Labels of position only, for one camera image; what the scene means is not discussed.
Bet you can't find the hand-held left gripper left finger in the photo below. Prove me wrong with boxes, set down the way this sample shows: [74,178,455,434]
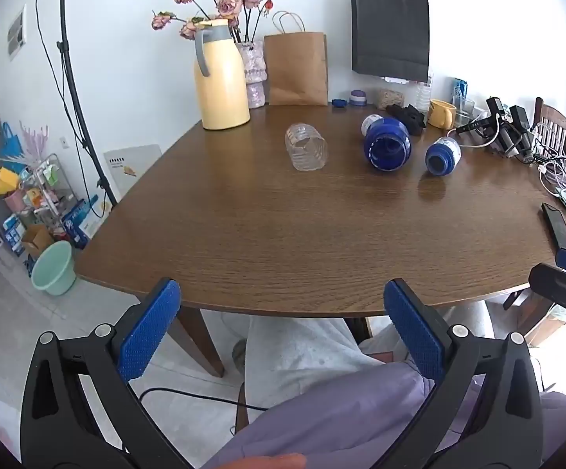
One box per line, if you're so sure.
[20,277,205,469]

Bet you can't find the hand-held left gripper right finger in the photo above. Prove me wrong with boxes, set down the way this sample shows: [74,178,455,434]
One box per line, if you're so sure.
[383,277,545,469]

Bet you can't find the clear ribbed plastic cup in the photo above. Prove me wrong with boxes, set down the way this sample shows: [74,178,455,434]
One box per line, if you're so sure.
[285,122,329,173]

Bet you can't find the small blue cup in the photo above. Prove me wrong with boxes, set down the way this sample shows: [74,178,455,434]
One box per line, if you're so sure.
[425,137,462,177]

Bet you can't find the large blue cup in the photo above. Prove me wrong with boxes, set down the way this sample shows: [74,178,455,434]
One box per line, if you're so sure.
[361,114,412,171]

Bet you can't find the black remote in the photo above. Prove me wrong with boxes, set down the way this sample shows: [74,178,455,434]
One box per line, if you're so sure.
[542,202,566,250]

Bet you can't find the wooden table leg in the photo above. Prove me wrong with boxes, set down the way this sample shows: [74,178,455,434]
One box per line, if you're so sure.
[168,307,226,378]

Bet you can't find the grey slipper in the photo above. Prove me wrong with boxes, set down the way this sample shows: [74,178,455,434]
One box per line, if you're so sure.
[231,338,249,374]

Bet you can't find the green plastic basin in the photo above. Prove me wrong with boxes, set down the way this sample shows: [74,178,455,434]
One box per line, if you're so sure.
[31,240,76,296]

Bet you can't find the grey pants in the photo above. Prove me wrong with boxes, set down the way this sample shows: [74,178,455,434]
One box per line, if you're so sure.
[244,300,490,431]

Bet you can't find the purple shirt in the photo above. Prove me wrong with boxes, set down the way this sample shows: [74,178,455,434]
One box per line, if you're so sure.
[199,362,566,469]

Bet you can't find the blue carton box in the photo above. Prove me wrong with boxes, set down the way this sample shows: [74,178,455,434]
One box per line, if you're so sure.
[62,195,102,249]

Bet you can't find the wooden chair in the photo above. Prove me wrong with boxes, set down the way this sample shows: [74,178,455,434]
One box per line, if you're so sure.
[532,97,566,157]

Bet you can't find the cardboard box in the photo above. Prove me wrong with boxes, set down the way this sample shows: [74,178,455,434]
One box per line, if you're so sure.
[21,225,55,258]

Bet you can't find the white board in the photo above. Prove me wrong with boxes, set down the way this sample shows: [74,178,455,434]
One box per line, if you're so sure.
[103,145,161,202]

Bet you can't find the clear drinking glass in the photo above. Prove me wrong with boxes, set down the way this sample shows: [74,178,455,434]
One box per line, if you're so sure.
[454,98,475,128]

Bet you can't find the yellow mug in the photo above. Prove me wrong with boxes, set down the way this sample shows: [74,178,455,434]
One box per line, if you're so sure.
[427,99,458,130]

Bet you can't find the black cloth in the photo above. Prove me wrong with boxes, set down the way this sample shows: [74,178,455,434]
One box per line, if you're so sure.
[386,104,428,136]

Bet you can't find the clear plastic water bottle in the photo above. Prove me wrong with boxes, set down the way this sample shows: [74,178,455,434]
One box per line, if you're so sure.
[416,72,433,111]

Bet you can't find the blue tote bag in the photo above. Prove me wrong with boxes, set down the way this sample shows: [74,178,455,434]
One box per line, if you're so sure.
[0,122,23,161]

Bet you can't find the beige sponge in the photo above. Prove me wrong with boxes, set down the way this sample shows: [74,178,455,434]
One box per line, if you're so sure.
[376,89,406,108]

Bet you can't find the yellow thermos jug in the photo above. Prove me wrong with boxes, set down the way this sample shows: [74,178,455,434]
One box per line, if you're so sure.
[193,18,251,131]

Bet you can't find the black light stand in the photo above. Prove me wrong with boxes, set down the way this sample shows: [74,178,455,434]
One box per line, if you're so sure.
[57,0,118,207]

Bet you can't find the pale pink vase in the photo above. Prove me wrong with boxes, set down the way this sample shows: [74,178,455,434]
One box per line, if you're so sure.
[236,40,267,109]

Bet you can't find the brown paper bag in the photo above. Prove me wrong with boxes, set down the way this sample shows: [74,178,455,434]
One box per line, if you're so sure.
[263,11,329,107]

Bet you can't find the black paper bag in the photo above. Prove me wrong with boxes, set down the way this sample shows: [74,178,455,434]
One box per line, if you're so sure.
[350,0,431,83]

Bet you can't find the dried pink roses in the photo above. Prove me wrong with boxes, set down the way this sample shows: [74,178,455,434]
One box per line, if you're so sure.
[152,0,275,44]

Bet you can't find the black floor cable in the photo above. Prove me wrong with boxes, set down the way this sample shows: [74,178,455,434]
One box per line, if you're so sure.
[138,387,269,411]

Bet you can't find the tangled charging cables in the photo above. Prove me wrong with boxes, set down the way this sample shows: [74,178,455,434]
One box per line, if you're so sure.
[532,124,566,192]

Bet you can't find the white cable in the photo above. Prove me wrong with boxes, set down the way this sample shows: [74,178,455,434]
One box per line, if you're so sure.
[458,127,500,150]

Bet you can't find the wire storage rack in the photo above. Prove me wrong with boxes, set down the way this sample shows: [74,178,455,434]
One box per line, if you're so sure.
[19,153,75,235]

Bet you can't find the wall vent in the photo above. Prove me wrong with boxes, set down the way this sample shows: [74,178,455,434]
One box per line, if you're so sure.
[7,5,27,54]

